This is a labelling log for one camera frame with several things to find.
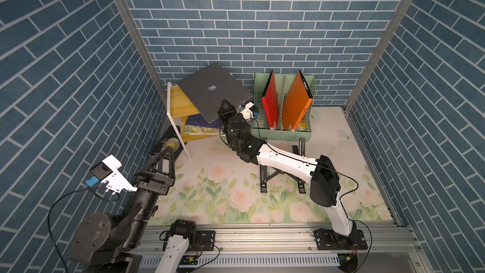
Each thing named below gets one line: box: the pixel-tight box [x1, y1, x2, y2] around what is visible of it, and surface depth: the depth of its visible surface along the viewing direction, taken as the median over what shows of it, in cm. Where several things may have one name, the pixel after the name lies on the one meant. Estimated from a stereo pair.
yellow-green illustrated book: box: [183, 125, 222, 136], surface depth 91 cm
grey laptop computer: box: [177, 62, 254, 124], surface depth 78 cm
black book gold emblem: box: [149, 124, 184, 163], surface depth 103 cm
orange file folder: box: [281, 69, 314, 131], surface depth 93 cm
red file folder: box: [261, 69, 279, 131], surface depth 95 cm
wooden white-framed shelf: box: [166, 82, 216, 160], surface depth 80 cm
